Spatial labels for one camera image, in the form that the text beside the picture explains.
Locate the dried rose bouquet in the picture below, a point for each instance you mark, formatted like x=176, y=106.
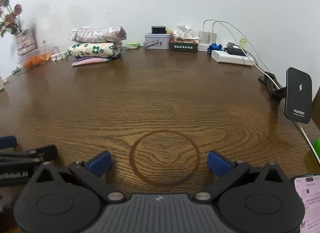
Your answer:
x=11, y=17

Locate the black phone holder clamp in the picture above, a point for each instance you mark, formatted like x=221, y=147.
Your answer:
x=272, y=85

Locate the cream green-flowered pants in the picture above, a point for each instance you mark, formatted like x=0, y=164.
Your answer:
x=95, y=50

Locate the clear box of orange fruit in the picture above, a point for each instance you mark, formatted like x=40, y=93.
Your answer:
x=35, y=60

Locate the black power adapter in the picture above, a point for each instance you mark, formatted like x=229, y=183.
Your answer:
x=236, y=51

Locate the pink woven vase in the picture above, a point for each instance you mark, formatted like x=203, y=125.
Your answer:
x=26, y=44

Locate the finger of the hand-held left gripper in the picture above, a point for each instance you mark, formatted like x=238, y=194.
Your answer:
x=45, y=151
x=7, y=142

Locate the green object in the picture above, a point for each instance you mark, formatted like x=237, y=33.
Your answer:
x=317, y=147

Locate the pink purple-trimmed top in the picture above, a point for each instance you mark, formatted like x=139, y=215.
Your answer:
x=90, y=61

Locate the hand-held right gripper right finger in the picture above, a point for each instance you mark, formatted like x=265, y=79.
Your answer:
x=219, y=163

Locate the white power strip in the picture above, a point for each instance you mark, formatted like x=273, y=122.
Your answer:
x=231, y=59

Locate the grey tin box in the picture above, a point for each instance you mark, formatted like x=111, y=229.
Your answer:
x=156, y=41

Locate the black small box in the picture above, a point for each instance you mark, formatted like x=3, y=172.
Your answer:
x=158, y=29

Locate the smartphone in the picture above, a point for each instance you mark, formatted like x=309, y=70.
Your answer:
x=308, y=203

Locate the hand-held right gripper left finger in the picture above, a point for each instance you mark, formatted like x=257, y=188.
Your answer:
x=100, y=163

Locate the green and white small box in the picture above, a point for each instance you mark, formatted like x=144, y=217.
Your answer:
x=132, y=45

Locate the white ruffled floral garment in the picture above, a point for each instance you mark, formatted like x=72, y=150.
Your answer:
x=97, y=35

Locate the dark green tissue box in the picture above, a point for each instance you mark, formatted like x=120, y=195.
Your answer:
x=183, y=46

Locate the green spray bottle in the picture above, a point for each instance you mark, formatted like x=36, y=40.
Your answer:
x=243, y=43

